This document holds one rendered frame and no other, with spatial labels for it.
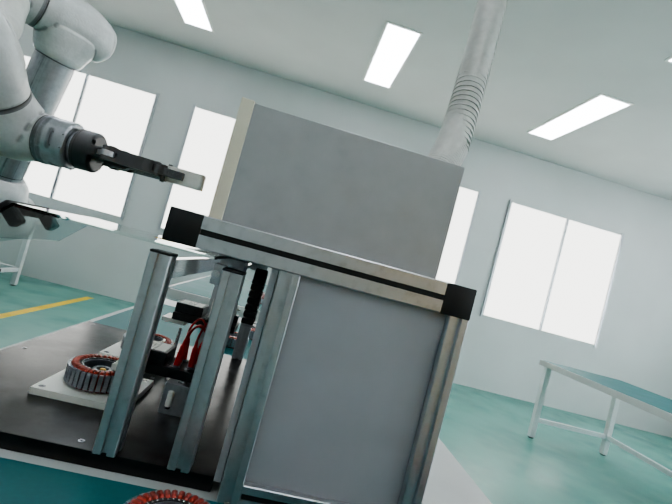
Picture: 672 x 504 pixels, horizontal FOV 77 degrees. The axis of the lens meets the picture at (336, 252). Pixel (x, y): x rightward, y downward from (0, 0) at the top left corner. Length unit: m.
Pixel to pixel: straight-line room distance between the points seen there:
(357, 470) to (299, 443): 0.09
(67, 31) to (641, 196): 7.08
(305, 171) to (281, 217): 0.09
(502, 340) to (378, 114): 3.52
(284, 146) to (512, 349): 5.90
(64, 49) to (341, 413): 1.20
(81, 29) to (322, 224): 0.97
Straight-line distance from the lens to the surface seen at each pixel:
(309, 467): 0.66
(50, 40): 1.46
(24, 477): 0.69
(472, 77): 2.39
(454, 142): 2.14
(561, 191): 6.74
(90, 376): 0.84
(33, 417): 0.79
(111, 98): 6.27
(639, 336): 7.50
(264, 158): 0.71
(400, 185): 0.72
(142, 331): 0.63
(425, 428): 0.66
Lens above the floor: 1.09
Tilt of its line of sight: 2 degrees up
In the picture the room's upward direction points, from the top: 15 degrees clockwise
